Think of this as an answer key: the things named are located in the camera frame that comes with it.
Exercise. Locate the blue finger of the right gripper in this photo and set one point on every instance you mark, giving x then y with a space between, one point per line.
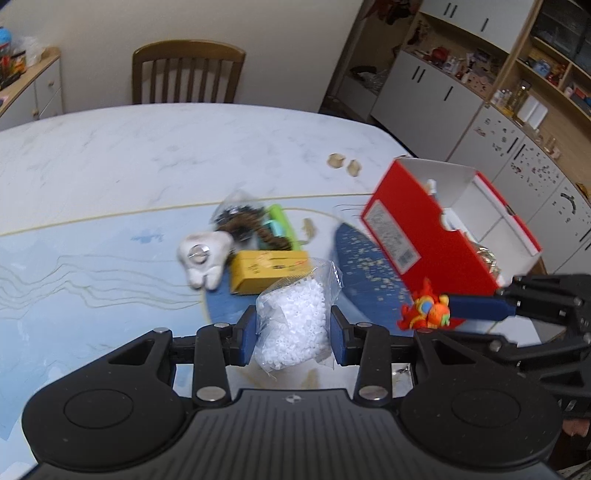
480 308

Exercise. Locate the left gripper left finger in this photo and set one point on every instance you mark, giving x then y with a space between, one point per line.
216 347

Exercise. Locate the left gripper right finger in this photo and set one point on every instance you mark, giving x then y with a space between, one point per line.
367 346

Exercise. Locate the orange colourful toy figure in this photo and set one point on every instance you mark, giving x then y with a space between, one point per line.
429 310

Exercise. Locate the bag of white beads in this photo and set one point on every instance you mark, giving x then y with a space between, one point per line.
293 318

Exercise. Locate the person's right hand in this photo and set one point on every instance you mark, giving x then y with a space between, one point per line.
576 427

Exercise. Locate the yellow cardboard box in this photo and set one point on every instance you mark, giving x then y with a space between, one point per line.
253 271

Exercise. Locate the red and white cardboard box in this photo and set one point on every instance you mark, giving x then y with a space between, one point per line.
425 215

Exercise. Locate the white tooth plush toy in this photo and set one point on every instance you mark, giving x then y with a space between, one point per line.
203 256

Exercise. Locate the turquoise small object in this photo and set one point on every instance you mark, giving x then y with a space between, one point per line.
274 228

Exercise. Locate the bag of dark beads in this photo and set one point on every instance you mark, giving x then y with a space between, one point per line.
238 202

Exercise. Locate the green cylinder tube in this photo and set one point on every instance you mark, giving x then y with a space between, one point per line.
277 214

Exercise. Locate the brown wooden chair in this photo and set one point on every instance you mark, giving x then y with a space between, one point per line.
189 71

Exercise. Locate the white sideboard cabinet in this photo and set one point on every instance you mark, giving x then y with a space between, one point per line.
36 95

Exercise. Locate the white wall cabinet unit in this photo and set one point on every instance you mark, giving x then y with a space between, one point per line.
500 86

